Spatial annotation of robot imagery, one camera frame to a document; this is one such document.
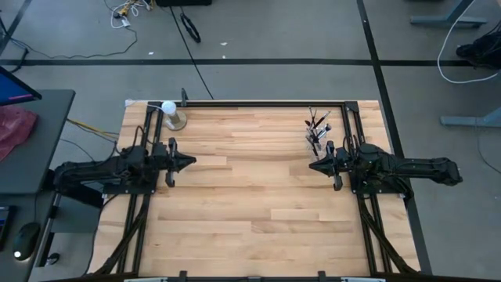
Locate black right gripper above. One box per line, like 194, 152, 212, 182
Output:
308, 140, 348, 192

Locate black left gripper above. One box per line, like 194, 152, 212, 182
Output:
164, 136, 197, 188

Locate clear acrylic organizer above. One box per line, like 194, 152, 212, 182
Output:
305, 127, 334, 161

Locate large black makeup brush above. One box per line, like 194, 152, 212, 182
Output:
312, 110, 333, 131

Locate white bulb lamp wooden base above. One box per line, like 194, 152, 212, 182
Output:
160, 99, 189, 132

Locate black desk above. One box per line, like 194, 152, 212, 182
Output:
0, 89, 77, 282

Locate wooden desk grey legs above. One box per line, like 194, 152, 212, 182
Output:
440, 106, 501, 128

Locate pink cloth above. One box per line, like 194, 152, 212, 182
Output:
0, 105, 39, 162

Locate black computer mouse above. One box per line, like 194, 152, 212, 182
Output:
12, 222, 41, 262

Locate computer monitor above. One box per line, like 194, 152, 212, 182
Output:
0, 65, 43, 107

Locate grey desk foot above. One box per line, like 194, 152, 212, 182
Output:
409, 0, 488, 29

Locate black keyboard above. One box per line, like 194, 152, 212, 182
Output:
0, 204, 12, 251

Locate white lamp cord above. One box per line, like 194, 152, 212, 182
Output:
124, 98, 164, 113

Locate black cable loop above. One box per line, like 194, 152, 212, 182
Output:
179, 13, 202, 44

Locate white cable bundle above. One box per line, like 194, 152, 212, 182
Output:
109, 0, 153, 30

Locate white floor cable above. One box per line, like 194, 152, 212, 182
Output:
437, 0, 501, 85

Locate black cable bundle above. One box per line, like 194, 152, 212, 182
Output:
455, 30, 501, 71

